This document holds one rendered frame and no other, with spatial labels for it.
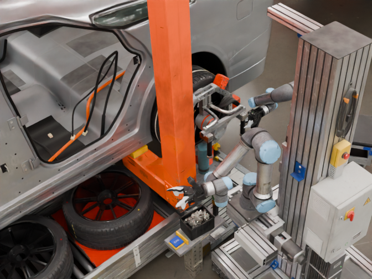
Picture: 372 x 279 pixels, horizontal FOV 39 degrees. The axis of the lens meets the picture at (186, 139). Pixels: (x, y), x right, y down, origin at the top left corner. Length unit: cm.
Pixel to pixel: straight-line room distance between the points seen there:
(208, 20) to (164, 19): 106
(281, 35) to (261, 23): 238
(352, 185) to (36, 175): 192
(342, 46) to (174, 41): 87
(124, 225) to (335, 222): 149
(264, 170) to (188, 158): 66
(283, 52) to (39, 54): 293
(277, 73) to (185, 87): 298
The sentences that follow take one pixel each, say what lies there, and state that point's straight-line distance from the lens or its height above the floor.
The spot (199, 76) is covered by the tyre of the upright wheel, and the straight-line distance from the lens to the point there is 381.
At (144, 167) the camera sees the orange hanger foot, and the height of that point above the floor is 68.
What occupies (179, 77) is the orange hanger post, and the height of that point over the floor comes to 164.
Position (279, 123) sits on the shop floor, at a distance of 526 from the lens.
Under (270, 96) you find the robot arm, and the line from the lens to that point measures 364.
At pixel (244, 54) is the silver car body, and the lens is 428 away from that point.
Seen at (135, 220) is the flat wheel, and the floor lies 49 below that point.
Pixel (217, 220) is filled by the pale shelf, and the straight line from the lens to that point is 377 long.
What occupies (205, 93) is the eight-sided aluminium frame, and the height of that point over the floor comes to 112.
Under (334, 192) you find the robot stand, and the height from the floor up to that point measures 123.
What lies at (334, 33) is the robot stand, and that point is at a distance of 267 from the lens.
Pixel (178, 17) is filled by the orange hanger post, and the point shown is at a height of 201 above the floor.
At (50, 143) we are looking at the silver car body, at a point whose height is 81.
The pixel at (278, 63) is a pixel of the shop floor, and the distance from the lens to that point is 611.
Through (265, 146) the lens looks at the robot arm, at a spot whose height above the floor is 145.
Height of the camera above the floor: 335
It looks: 41 degrees down
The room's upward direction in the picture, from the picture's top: 3 degrees counter-clockwise
